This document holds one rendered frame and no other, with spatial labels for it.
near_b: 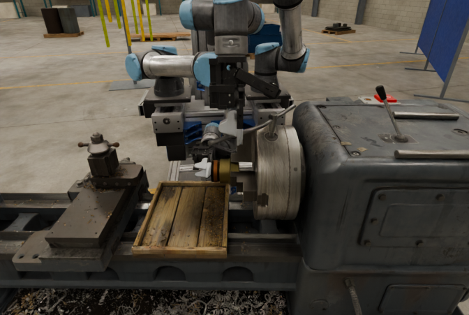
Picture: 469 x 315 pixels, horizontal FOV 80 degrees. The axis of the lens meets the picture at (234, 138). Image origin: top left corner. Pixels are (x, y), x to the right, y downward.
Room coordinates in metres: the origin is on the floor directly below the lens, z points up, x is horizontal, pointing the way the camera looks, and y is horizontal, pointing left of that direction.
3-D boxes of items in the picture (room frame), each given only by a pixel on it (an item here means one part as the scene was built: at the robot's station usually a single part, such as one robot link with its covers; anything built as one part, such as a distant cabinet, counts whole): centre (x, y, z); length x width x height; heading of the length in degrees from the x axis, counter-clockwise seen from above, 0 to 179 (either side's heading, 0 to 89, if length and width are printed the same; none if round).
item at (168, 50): (1.36, 0.34, 1.33); 0.13 x 0.12 x 0.14; 146
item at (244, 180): (0.69, -0.04, 1.08); 0.12 x 0.11 x 0.05; 179
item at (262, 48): (1.41, -0.17, 1.33); 0.13 x 0.12 x 0.14; 67
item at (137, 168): (0.87, 0.46, 0.99); 0.20 x 0.10 x 0.05; 89
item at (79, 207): (0.80, 0.49, 0.95); 0.43 x 0.17 x 0.05; 179
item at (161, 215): (0.78, 0.17, 0.89); 0.36 x 0.30 x 0.04; 179
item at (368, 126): (0.79, -0.52, 1.06); 0.59 x 0.48 x 0.39; 89
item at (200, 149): (0.89, 0.11, 1.08); 0.12 x 0.09 x 0.08; 178
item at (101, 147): (0.87, 0.49, 1.13); 0.08 x 0.08 x 0.03
